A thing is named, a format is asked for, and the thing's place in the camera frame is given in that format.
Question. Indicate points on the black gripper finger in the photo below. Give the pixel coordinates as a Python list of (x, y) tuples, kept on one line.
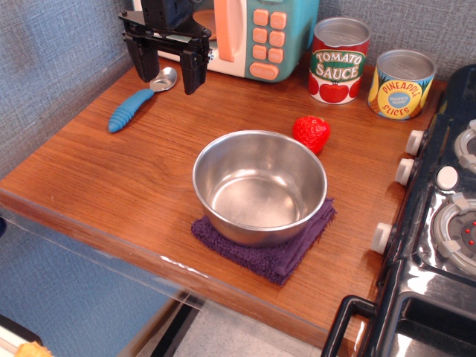
[(144, 57), (194, 60)]

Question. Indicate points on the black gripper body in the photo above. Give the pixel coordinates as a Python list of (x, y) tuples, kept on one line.
[(166, 26)]

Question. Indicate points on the stainless steel bowl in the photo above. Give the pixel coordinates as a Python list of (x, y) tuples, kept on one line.
[(259, 188)]

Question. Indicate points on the teal toy microwave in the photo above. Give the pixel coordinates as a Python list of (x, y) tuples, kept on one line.
[(258, 40)]

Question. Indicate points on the red toy strawberry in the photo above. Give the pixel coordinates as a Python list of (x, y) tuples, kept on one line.
[(312, 132)]

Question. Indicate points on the tomato sauce can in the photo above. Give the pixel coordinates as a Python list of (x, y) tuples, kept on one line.
[(339, 52)]

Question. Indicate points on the pineapple slices can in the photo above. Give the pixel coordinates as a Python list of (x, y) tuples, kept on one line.
[(401, 83)]

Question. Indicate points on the purple folded towel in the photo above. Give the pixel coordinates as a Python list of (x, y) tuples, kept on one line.
[(276, 263)]

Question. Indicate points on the white stove knob top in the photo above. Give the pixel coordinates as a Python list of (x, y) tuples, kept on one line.
[(414, 141)]

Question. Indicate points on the white stove knob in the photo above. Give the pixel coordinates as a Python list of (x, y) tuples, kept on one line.
[(381, 236), (404, 170), (414, 141)]

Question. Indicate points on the white stove knob middle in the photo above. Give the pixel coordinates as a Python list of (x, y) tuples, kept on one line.
[(404, 170)]

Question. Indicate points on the white stove knob bottom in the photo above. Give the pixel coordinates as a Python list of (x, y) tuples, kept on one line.
[(381, 236)]

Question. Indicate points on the white round stove button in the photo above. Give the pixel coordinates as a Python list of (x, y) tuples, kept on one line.
[(447, 178)]

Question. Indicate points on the grey rear stove burner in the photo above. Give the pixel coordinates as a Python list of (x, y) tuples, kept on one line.
[(461, 147)]

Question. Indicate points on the grey stove burner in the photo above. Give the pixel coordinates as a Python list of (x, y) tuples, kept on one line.
[(453, 230), (461, 147)]

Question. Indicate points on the grey front stove burner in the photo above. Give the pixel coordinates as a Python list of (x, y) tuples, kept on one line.
[(453, 230)]

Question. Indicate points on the yellow object bottom left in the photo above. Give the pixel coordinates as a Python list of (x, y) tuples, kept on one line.
[(32, 349)]

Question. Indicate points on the black toy stove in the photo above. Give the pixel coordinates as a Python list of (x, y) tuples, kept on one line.
[(426, 305)]

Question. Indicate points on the blue handled metal spoon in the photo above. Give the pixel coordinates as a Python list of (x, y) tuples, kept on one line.
[(164, 81)]

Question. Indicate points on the black oven door handle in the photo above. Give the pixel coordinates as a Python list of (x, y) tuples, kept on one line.
[(350, 306)]

